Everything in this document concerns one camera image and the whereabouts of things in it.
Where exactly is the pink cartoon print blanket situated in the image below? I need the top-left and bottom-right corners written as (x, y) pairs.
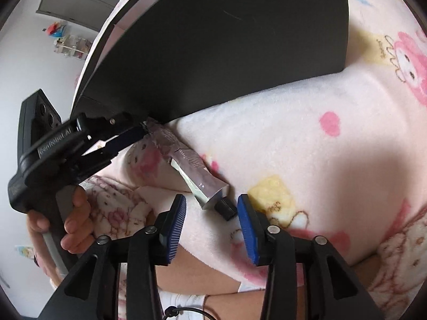
top-left (83, 0), bottom-right (426, 319)

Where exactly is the white wire shelf rack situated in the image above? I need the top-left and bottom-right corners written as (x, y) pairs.
top-left (54, 35), bottom-right (92, 60)

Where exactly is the person's left hand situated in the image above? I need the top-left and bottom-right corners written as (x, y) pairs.
top-left (26, 186), bottom-right (96, 284)

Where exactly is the black cardboard storage box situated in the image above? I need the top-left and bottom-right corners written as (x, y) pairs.
top-left (71, 0), bottom-right (349, 123)

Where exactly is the dark grey door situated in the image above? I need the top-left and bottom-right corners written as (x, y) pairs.
top-left (36, 0), bottom-right (119, 32)

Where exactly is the silver hand cream tube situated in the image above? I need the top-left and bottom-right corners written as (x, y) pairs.
top-left (145, 119), bottom-right (238, 221)

